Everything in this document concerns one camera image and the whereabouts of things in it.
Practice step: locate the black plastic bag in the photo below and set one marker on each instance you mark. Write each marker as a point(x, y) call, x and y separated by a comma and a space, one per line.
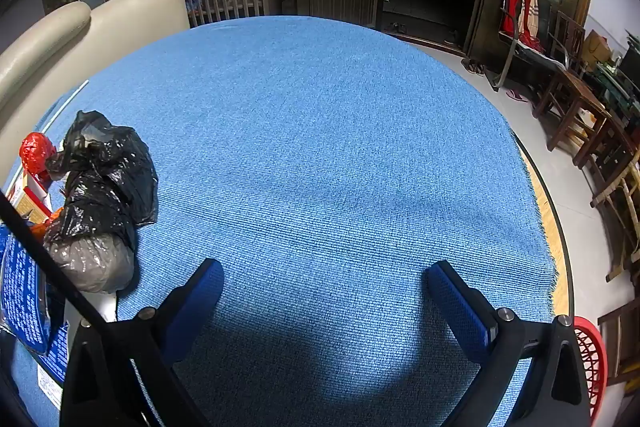
point(107, 177)

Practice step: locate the orange wrapper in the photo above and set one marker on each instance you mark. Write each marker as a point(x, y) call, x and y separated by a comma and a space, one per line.
point(42, 221)

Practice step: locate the brown cardboard box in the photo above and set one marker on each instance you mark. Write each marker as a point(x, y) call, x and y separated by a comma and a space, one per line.
point(597, 47)

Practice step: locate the red plastic mesh basket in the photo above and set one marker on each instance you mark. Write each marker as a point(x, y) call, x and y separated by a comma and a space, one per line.
point(592, 367)

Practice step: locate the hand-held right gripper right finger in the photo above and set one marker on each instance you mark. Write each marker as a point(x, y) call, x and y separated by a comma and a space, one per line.
point(452, 302)

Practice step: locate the red garment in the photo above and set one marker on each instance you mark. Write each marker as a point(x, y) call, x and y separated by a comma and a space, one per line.
point(511, 7)

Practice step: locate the pink slipper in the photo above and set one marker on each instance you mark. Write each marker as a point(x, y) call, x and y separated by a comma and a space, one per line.
point(515, 95)

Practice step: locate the red plastic bag ball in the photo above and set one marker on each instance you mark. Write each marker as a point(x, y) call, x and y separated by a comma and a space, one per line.
point(36, 154)

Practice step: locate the rattan chair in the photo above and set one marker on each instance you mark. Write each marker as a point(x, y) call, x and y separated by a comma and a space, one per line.
point(617, 202)

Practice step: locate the blue white printed packet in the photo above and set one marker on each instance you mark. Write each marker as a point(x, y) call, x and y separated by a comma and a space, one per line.
point(56, 357)

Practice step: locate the thin white strip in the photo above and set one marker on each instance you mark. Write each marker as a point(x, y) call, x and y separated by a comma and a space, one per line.
point(62, 107)

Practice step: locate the pair of dark slippers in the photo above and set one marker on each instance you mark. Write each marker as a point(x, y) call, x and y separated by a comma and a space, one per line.
point(474, 67)

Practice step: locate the cluttered green desk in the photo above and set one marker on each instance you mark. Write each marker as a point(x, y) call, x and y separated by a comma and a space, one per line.
point(620, 82)

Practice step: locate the large wooden stool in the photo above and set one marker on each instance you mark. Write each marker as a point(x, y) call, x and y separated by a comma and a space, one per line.
point(575, 97)

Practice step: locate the blue tablecloth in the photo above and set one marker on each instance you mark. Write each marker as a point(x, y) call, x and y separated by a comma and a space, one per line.
point(320, 147)

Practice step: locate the beige striped cloth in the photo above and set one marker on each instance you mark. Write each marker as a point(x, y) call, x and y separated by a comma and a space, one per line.
point(531, 14)

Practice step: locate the round wooden table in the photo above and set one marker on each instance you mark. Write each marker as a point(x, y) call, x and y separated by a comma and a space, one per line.
point(550, 227)

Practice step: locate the metal frame chair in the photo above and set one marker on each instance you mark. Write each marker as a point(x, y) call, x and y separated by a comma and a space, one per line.
point(520, 57)

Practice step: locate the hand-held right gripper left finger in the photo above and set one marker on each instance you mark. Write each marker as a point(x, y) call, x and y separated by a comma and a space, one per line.
point(200, 297)

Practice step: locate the grey plastic bag ball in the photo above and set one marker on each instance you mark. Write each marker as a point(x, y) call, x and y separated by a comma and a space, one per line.
point(90, 259)

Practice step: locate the beige leather sofa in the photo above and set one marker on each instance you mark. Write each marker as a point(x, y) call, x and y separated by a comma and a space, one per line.
point(75, 42)

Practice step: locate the dark wooden armchair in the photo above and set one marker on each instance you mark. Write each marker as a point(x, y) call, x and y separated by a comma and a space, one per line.
point(567, 37)

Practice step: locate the red white small carton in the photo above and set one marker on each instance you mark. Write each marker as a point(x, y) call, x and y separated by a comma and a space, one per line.
point(31, 197)

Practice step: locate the small wooden stool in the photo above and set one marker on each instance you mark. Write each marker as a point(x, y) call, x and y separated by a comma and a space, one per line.
point(607, 142)

